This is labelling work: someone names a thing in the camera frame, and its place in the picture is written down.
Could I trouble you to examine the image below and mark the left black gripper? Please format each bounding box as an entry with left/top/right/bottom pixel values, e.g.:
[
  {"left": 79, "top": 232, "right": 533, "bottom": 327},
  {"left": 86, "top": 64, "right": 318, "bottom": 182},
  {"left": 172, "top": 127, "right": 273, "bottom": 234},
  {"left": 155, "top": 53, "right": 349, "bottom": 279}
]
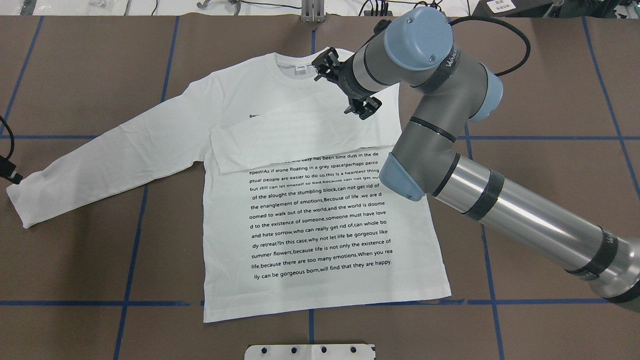
[{"left": 0, "top": 156, "right": 23, "bottom": 185}]

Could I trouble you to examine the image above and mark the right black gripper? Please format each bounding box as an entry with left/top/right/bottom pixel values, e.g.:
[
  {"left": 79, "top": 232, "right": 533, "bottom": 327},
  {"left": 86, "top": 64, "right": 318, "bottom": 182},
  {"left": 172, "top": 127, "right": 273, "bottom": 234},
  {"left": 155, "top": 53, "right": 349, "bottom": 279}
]
[{"left": 343, "top": 96, "right": 383, "bottom": 120}]

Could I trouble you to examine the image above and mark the white long-sleeve printed shirt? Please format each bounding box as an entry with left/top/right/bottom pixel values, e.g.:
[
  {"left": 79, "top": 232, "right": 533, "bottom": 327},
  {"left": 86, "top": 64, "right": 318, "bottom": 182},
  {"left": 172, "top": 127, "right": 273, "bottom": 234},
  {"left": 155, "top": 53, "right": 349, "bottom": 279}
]
[{"left": 7, "top": 53, "right": 451, "bottom": 323}]

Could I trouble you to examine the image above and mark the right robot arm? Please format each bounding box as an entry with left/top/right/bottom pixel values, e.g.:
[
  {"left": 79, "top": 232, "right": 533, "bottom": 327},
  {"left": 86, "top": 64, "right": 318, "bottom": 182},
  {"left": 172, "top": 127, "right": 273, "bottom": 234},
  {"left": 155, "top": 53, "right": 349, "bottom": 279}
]
[{"left": 332, "top": 7, "right": 639, "bottom": 312}]

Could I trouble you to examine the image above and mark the white mounting plate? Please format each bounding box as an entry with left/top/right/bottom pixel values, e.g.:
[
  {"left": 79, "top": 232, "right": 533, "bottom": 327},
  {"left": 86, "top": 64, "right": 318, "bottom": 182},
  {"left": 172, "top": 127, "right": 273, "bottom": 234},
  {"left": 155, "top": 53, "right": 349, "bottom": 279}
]
[{"left": 244, "top": 343, "right": 377, "bottom": 360}]

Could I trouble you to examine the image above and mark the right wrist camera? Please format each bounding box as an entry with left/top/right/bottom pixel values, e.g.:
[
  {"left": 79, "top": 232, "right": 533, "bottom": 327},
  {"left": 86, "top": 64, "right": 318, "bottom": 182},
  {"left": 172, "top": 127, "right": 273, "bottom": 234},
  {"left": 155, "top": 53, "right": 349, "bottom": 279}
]
[{"left": 311, "top": 47, "right": 341, "bottom": 85}]

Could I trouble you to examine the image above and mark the aluminium frame post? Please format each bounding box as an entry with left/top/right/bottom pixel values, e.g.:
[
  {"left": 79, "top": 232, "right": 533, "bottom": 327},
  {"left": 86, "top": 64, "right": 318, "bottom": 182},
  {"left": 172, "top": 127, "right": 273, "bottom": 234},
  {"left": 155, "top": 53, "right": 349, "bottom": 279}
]
[{"left": 301, "top": 0, "right": 326, "bottom": 23}]

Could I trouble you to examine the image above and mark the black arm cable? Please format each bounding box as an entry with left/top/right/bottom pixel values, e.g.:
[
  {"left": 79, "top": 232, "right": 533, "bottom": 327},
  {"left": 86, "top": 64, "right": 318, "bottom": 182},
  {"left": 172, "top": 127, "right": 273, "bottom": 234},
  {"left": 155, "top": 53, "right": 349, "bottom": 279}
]
[{"left": 448, "top": 16, "right": 532, "bottom": 78}]

